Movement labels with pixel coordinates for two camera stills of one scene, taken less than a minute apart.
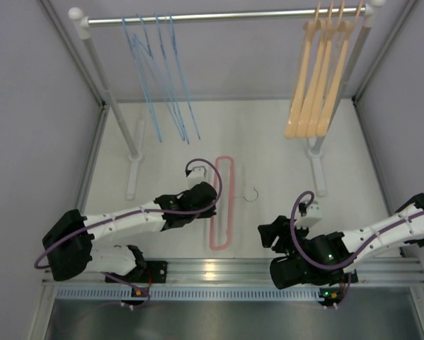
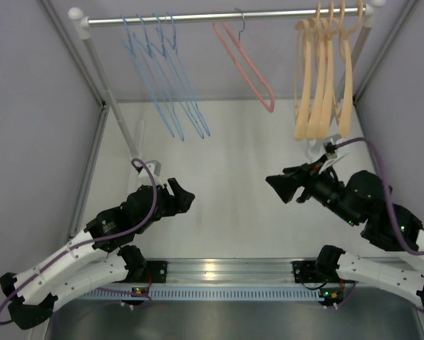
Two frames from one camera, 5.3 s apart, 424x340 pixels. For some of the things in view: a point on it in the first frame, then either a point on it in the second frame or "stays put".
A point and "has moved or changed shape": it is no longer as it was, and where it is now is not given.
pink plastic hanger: (216, 197) -> (250, 63)
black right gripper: (281, 228) -> (306, 176)
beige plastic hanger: (345, 29) -> (346, 124)
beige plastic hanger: (306, 115) has moved or changed shape
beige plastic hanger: (291, 126) has moved or changed shape
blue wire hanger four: (181, 74) -> (170, 25)
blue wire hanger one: (139, 75) -> (130, 50)
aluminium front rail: (257, 272) stays put
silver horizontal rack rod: (248, 16) stays put
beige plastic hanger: (313, 125) -> (326, 124)
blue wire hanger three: (170, 83) -> (157, 18)
